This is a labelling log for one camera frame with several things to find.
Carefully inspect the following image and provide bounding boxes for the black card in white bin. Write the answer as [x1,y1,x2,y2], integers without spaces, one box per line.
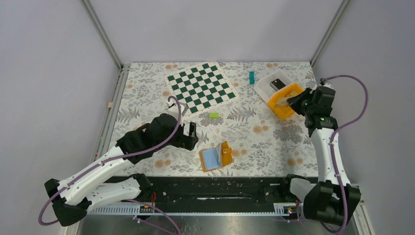
[270,78,286,91]

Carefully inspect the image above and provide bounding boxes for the purple cable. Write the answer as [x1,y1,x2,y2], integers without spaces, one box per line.
[38,95,183,226]
[297,74,369,235]

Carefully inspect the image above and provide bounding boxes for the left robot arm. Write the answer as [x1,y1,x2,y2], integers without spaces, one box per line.
[45,114,198,227]

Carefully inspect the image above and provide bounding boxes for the gold cards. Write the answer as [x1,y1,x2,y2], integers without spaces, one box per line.
[275,92,298,108]

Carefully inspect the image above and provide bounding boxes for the orange leather card holder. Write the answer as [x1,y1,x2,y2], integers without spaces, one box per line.
[199,141,233,172]

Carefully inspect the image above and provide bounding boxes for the teal block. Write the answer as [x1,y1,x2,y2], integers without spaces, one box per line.
[249,71,255,85]

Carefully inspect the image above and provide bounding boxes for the green white chessboard mat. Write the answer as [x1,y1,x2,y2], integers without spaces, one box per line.
[164,62,239,118]

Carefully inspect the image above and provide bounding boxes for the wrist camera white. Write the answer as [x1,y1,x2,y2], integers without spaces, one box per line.
[320,78,334,90]
[167,100,184,125]

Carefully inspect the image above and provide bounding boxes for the lime green block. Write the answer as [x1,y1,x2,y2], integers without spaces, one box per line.
[208,113,220,118]

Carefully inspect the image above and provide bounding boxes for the floral tablecloth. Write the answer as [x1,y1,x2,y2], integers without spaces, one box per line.
[110,62,318,177]

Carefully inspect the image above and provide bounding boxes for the white plastic bin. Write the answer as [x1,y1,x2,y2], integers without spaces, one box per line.
[254,70,294,103]

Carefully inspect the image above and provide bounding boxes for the orange plastic bin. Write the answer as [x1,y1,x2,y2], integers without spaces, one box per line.
[267,83,303,120]

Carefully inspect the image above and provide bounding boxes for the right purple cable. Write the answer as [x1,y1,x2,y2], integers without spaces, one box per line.
[297,74,369,235]

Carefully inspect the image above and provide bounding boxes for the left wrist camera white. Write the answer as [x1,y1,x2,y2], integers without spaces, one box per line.
[167,100,184,125]

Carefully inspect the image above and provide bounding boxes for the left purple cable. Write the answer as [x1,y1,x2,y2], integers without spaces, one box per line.
[38,95,183,226]

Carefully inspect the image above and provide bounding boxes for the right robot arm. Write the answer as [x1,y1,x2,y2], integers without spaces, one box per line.
[280,86,361,227]

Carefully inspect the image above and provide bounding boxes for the aluminium rail front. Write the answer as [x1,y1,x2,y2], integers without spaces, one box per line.
[88,203,297,217]

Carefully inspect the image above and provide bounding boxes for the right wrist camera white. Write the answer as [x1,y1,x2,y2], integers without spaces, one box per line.
[320,78,334,90]

